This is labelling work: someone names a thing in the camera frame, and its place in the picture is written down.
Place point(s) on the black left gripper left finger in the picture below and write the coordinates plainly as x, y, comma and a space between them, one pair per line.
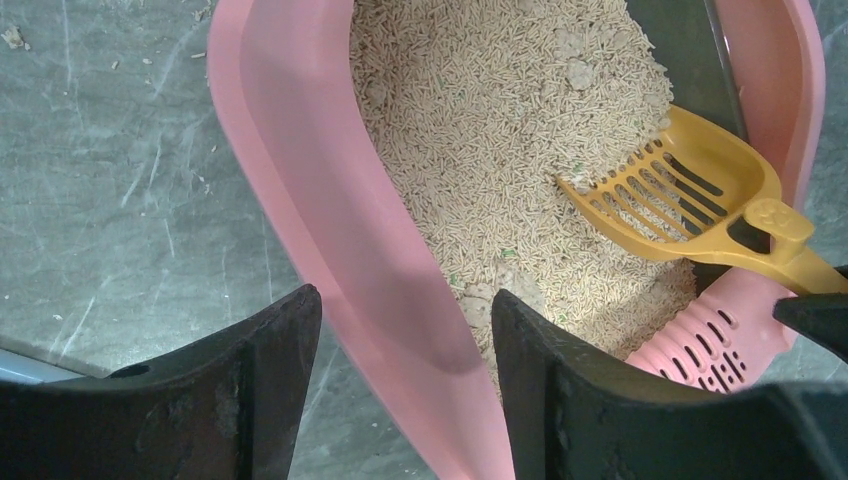
227, 406

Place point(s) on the pink cat litter box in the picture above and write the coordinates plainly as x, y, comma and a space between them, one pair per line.
281, 79

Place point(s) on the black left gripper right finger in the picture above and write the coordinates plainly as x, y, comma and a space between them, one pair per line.
574, 412

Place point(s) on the yellow litter scoop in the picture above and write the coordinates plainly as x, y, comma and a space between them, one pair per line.
699, 192

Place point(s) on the beige cat litter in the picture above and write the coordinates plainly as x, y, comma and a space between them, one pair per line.
476, 109

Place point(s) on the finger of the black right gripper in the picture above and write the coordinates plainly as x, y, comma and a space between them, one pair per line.
821, 318

